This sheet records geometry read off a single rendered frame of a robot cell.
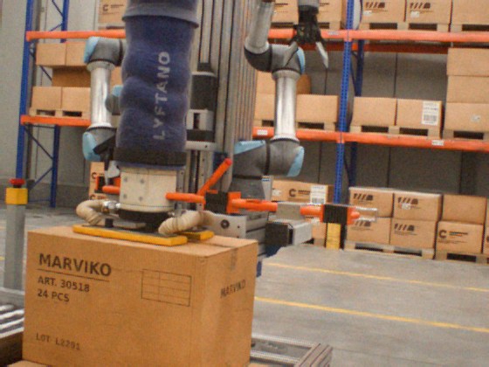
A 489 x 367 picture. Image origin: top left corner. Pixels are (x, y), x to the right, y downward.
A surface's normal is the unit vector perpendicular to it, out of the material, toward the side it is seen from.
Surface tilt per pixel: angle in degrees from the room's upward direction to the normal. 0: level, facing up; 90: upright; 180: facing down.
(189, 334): 90
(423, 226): 88
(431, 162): 90
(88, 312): 90
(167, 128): 75
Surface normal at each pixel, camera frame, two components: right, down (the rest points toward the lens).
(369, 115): -0.39, 0.04
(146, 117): 0.11, -0.24
